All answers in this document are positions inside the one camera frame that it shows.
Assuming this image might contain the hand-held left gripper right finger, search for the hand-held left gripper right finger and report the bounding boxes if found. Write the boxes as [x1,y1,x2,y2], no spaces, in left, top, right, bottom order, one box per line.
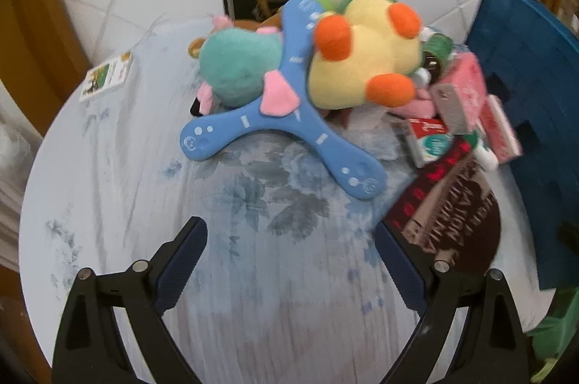
[375,223,530,384]

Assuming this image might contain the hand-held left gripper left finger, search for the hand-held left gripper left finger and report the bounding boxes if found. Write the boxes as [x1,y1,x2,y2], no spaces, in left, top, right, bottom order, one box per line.
[51,216,209,384]

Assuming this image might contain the red teal medicine box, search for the red teal medicine box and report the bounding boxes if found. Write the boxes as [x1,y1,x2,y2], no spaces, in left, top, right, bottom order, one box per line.
[406,118,454,168]

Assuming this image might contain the pink plush toy red outfit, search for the pink plush toy red outfit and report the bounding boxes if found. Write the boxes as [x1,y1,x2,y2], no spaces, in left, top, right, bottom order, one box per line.
[391,88,437,120]

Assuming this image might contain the round floral cloth desktop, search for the round floral cloth desktop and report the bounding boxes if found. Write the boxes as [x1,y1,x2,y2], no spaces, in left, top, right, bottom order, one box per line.
[18,20,562,384]

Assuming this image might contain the white bottle teal label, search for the white bottle teal label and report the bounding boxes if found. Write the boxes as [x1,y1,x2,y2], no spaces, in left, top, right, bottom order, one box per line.
[470,135,499,172]

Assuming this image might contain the red white striped pack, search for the red white striped pack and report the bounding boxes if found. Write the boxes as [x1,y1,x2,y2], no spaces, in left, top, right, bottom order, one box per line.
[478,94,522,164]

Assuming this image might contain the green cloth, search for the green cloth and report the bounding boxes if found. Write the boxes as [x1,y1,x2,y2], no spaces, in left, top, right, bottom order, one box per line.
[527,289,579,380]

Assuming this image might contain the pink white tissue pack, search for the pink white tissue pack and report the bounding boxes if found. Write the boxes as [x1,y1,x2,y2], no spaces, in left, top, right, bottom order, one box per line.
[430,51,488,137]

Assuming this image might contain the white curtain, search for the white curtain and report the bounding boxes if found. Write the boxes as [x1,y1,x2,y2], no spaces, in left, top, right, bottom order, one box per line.
[0,94,46,267]

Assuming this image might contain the yellow plush toy orange feet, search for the yellow plush toy orange feet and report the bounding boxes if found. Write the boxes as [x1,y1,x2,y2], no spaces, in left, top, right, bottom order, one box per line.
[308,0,423,111]

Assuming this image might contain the white printed card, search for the white printed card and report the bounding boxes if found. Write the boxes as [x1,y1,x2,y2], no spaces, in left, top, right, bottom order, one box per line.
[79,53,134,103]

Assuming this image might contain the teal plush toy pink ears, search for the teal plush toy pink ears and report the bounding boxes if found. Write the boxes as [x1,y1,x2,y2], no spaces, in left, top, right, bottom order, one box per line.
[194,15,301,118]

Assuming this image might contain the brown plush toy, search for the brown plush toy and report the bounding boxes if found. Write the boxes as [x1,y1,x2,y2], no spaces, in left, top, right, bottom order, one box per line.
[187,17,281,59]

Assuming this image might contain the blue plastic crate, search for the blue plastic crate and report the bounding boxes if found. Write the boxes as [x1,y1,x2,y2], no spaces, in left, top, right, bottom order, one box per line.
[466,0,579,290]

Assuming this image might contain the blue three-armed boomerang toy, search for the blue three-armed boomerang toy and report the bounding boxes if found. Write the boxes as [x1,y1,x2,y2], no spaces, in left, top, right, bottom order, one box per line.
[180,0,386,200]

